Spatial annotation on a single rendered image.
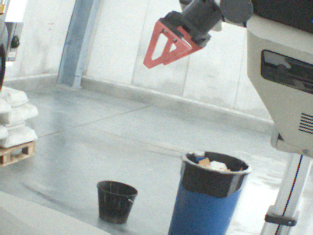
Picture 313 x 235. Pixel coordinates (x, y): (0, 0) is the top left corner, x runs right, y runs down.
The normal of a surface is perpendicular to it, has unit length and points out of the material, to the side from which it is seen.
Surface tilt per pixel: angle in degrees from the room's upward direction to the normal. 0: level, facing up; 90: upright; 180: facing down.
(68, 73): 90
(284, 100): 130
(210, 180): 93
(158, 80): 90
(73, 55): 90
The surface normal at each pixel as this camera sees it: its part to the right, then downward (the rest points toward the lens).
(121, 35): -0.30, 0.11
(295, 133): -0.39, 0.69
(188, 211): -0.67, 0.04
